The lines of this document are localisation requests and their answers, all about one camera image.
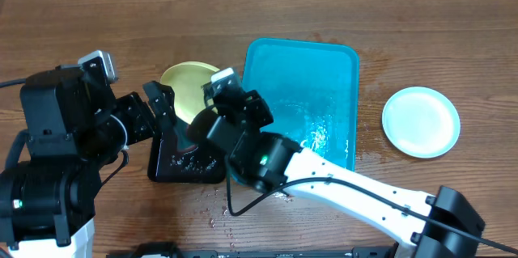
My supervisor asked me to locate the yellow-green plate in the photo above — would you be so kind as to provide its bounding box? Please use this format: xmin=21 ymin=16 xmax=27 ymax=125
xmin=159 ymin=61 xmax=219 ymax=124

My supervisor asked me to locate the light blue plate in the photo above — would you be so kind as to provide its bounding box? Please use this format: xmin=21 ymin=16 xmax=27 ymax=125
xmin=381 ymin=87 xmax=461 ymax=159

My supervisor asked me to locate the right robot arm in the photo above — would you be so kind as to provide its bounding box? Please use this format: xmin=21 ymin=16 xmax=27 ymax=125
xmin=202 ymin=81 xmax=517 ymax=257

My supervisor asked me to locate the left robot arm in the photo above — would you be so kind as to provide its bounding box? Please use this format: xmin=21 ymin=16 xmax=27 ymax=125
xmin=1 ymin=65 xmax=175 ymax=257

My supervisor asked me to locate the black plastic tray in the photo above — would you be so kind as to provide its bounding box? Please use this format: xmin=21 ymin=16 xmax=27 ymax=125
xmin=147 ymin=120 xmax=226 ymax=184

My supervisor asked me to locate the teal plastic tray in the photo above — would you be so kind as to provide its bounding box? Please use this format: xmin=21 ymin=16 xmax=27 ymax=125
xmin=242 ymin=38 xmax=359 ymax=170

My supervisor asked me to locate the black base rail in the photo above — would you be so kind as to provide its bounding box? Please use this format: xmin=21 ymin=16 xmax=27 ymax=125
xmin=106 ymin=242 xmax=396 ymax=258

